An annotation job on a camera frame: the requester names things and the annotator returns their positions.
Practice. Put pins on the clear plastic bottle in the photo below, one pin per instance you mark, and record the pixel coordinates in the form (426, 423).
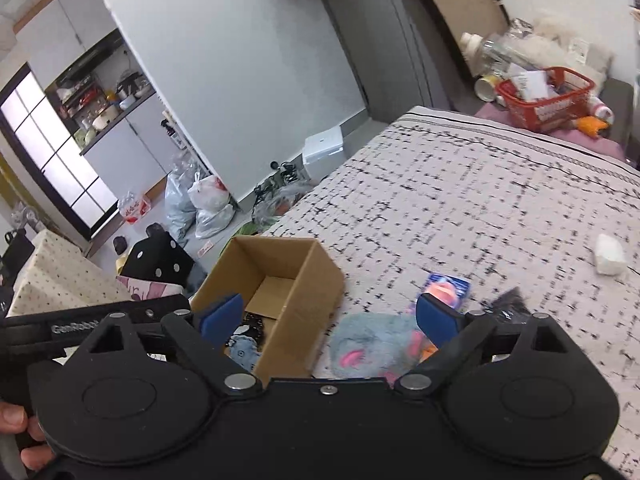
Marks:
(489, 54)

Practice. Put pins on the denim elephant soft toy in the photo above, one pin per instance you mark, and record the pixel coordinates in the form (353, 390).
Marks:
(243, 351)

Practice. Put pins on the red white water pack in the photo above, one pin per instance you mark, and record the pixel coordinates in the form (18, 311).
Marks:
(133, 206)

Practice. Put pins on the white flat box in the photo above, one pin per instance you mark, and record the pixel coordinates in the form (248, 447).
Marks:
(323, 153)

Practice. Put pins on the orange small box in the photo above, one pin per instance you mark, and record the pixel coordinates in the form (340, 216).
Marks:
(591, 126)

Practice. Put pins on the white black patterned bedspread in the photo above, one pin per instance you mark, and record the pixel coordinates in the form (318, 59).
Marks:
(441, 192)

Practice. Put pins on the blue orange snack packet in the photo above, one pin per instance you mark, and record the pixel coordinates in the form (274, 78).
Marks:
(448, 289)

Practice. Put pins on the pink bed sheet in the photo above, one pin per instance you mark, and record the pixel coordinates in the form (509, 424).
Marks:
(598, 145)

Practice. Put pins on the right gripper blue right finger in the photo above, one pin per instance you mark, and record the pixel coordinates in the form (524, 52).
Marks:
(439, 322)

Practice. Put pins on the white pink small bottle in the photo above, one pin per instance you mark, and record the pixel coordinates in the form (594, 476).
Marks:
(598, 109)

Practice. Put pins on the red plastic basket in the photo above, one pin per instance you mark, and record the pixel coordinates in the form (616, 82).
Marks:
(568, 96)

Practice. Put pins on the dark grey wardrobe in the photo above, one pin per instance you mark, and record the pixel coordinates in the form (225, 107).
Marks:
(400, 57)

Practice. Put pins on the grey plastic bag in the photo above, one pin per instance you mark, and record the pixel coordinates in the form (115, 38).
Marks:
(181, 214)

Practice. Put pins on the paper cup roll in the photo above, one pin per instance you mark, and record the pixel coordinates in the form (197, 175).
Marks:
(486, 87)

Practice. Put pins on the cream dotted fabric box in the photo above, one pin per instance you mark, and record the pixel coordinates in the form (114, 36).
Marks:
(57, 276)

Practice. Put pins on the black framed window door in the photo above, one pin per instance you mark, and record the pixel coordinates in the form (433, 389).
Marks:
(50, 154)

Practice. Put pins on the dark fuzzy soft item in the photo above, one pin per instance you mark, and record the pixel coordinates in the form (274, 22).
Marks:
(508, 308)

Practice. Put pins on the black white-dotted cushion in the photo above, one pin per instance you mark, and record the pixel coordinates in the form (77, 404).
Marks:
(158, 258)

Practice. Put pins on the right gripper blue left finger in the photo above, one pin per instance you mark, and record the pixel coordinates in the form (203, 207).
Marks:
(217, 323)

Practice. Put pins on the white fluffy pillow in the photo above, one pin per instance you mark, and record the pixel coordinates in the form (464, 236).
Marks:
(551, 42)

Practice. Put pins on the light blue plush toy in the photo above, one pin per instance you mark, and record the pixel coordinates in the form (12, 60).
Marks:
(376, 345)

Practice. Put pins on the white plastic bag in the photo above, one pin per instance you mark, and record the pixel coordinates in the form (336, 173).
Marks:
(209, 194)

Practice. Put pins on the white kitchen cabinet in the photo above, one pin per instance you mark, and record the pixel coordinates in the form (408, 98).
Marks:
(137, 151)

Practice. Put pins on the brown cardboard box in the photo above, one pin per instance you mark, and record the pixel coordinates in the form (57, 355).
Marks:
(293, 283)

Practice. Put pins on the black dotted fabric piece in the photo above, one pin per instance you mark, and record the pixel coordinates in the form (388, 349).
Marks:
(252, 326)

